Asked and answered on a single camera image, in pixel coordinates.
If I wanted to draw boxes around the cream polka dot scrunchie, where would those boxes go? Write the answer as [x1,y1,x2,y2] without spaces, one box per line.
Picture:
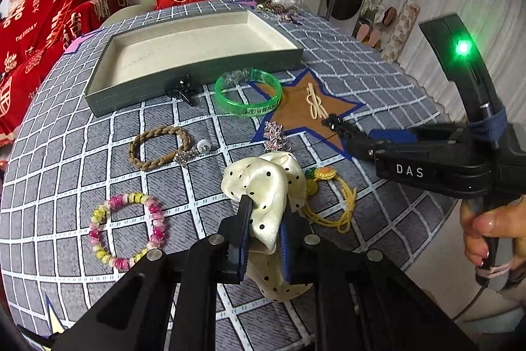
[221,151,310,302]

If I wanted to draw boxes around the small silver round earring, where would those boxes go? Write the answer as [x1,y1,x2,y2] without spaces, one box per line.
[196,139,212,154]

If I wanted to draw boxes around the brown braided hair band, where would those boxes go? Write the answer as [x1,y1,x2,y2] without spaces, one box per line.
[128,126,194,172]

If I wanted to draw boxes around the pink star mat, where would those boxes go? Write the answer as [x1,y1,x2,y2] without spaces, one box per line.
[64,30,98,54]

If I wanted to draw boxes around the grey grid tablecloth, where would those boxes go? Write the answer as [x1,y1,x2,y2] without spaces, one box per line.
[1,1,453,350]

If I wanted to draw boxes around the pink yellow bead bracelet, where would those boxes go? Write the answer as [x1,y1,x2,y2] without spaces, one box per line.
[87,191,168,273]

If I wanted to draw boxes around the green tray cream lining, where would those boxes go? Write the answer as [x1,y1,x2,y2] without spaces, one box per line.
[85,10,303,117]

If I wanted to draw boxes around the beige bow hair clip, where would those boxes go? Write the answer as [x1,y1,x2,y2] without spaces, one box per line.
[306,83,328,120]

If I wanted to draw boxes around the white curtain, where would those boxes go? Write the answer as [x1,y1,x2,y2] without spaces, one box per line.
[377,0,526,126]

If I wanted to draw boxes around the green translucent bangle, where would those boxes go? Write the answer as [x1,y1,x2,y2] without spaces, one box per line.
[214,68,283,117]

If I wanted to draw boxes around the pink slippers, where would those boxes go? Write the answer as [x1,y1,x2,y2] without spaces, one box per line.
[356,24,382,48]

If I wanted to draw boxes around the red wedding bedspread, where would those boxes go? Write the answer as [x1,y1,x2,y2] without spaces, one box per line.
[1,0,129,146]

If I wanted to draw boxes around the black small claw clip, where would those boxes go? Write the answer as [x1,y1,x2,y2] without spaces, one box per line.
[165,74,195,107]

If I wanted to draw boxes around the silver rhinestone hair clip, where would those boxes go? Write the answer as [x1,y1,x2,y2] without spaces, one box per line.
[263,121,291,152]

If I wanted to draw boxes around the right hand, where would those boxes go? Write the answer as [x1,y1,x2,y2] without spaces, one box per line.
[460,196,526,270]

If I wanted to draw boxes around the black beaded hair clip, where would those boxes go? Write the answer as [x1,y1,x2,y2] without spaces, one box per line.
[321,113,367,139]

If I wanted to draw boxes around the pile of spare jewelry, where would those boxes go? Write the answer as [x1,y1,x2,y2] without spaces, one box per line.
[253,0,302,25]

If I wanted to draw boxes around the brown blue star mat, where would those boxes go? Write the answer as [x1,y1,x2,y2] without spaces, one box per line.
[251,68,365,158]

